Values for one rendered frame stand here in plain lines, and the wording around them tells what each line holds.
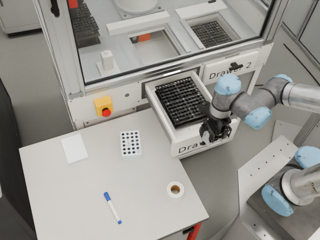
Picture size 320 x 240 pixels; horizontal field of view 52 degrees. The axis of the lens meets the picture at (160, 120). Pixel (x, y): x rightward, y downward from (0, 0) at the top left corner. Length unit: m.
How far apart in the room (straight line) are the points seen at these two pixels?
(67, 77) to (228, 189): 1.37
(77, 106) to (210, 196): 1.15
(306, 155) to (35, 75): 2.24
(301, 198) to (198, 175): 1.24
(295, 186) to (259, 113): 0.25
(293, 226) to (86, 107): 0.94
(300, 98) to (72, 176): 0.90
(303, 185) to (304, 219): 0.33
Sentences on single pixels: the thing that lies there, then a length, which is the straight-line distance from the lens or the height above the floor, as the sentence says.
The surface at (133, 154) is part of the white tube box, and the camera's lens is 1.38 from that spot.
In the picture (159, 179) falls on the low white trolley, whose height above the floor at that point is 0.76.
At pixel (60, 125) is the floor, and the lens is 2.51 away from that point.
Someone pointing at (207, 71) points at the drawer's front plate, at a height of 0.90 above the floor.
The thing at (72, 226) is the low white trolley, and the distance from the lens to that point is 1.32.
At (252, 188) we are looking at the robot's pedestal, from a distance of 1.42.
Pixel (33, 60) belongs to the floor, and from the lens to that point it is 3.03.
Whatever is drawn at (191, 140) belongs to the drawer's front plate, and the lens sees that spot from 1.31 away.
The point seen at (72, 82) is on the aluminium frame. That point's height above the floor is 1.04.
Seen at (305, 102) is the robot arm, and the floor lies 1.27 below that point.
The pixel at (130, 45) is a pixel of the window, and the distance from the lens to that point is 1.30.
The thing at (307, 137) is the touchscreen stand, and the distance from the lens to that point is 2.35.
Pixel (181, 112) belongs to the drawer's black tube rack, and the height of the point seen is 0.89.
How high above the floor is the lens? 1.99
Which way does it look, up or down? 54 degrees down
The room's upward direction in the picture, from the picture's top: 4 degrees clockwise
